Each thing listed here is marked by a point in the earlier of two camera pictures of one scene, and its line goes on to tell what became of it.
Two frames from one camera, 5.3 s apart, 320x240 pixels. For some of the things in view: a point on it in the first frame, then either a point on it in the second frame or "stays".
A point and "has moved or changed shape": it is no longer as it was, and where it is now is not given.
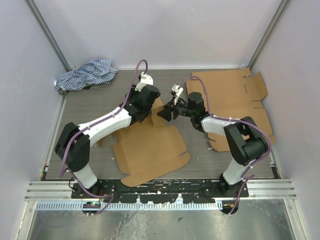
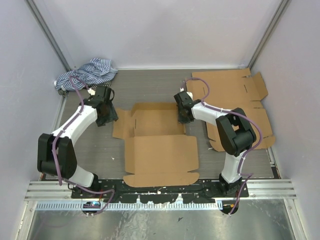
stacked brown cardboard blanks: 232,93 stays
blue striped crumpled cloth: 96,73 stays
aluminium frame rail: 50,191 stays
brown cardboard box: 146,149 has moved or changed shape
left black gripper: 134,92 → 113,116
